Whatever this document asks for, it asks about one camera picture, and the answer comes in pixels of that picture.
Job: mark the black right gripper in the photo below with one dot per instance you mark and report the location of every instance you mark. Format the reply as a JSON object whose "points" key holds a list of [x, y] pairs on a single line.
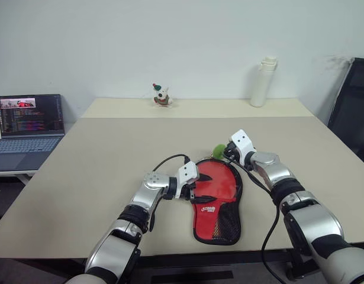
{"points": [[231, 152]]}

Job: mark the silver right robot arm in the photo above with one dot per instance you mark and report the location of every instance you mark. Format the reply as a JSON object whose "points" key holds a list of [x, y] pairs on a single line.
{"points": [[309, 219]]}

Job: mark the white plush dog toy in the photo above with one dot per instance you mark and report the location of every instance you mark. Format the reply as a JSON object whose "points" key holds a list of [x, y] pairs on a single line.
{"points": [[161, 96]]}

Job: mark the black office chair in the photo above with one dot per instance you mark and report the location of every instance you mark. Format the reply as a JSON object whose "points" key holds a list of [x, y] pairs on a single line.
{"points": [[353, 112]]}

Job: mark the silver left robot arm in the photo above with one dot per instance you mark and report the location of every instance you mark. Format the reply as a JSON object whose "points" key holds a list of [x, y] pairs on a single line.
{"points": [[152, 182]]}

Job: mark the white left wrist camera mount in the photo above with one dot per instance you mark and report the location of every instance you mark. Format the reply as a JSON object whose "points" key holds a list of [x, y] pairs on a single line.
{"points": [[187, 173]]}

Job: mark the green ball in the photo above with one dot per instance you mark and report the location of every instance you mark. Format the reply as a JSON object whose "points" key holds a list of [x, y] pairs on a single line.
{"points": [[219, 150]]}

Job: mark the black and red paddle case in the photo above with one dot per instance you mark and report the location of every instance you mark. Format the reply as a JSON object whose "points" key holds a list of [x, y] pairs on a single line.
{"points": [[205, 225]]}

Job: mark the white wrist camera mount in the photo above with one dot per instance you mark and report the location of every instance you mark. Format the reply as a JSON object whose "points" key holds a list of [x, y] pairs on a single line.
{"points": [[187, 173], [241, 140]]}

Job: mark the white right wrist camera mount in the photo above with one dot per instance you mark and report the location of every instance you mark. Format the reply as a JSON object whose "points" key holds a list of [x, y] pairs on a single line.
{"points": [[241, 140]]}

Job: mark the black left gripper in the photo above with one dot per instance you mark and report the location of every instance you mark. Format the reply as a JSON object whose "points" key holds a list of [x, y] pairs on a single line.
{"points": [[189, 192]]}

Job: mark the black table frame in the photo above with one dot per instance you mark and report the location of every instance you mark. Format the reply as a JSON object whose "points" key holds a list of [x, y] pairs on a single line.
{"points": [[193, 277]]}

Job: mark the blue open laptop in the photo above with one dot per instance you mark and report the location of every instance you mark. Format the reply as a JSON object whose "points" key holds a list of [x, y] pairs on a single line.
{"points": [[27, 118]]}

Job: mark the red table tennis paddle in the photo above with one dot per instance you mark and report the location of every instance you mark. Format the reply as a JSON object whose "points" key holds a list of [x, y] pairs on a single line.
{"points": [[221, 182]]}

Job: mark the white water bottle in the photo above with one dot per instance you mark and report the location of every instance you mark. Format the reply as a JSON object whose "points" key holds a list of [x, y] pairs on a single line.
{"points": [[260, 85]]}

